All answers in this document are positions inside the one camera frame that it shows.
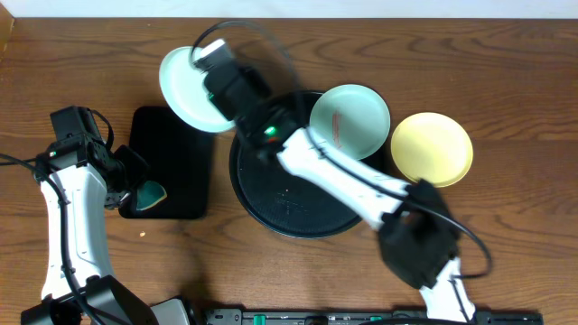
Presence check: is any green yellow sponge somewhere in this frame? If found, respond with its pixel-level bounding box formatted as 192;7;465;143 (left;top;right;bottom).
135;181;167;211

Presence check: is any light blue plate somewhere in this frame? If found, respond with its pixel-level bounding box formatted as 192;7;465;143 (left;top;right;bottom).
309;84;390;160
159;46;235;133

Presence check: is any yellow plate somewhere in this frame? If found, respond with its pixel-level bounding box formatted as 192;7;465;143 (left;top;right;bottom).
390;112;473;188

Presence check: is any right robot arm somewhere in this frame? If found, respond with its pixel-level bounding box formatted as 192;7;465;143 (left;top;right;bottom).
193;60;476;324

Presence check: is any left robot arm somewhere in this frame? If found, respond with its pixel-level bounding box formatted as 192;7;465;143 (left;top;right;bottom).
21;135;190;324

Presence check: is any black rectangular tray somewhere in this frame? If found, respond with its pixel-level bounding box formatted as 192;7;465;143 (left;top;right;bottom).
119;107;213;219

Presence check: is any black round tray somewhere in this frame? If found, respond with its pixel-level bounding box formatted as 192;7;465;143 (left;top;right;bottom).
229;90;387;238

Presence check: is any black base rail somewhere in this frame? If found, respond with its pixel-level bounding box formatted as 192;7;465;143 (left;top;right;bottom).
195;309;545;325

